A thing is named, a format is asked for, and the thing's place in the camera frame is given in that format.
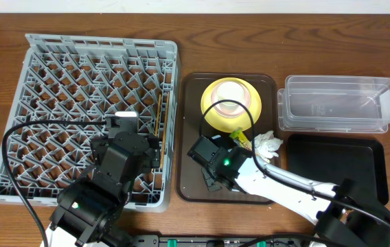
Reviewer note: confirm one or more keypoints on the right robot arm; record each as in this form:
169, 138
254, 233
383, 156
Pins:
342, 215

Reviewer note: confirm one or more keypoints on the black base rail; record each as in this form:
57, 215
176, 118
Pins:
203, 241

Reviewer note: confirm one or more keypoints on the green snack wrapper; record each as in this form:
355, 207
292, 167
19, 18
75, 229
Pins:
240, 139

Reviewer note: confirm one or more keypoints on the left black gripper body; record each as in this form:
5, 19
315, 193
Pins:
148, 158

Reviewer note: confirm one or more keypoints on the brown serving tray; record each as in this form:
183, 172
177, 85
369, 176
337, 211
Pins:
190, 182

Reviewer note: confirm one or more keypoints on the clear plastic bin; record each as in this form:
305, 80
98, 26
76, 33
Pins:
334, 103

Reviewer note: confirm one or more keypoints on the wooden chopstick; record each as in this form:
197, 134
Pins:
165, 129
157, 122

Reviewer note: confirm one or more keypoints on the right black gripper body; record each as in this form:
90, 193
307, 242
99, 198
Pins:
213, 174

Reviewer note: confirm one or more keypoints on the grey plastic dish rack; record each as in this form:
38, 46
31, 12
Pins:
67, 86

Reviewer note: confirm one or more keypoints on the white cup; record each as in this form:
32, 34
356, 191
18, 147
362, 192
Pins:
230, 90

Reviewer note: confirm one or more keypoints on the crumpled white tissue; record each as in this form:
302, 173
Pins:
267, 145

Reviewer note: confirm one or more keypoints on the black tray bin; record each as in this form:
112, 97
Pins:
333, 159

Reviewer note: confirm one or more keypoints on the yellow plate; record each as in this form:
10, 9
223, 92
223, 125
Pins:
225, 124

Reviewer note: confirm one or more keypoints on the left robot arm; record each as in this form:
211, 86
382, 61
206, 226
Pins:
88, 208

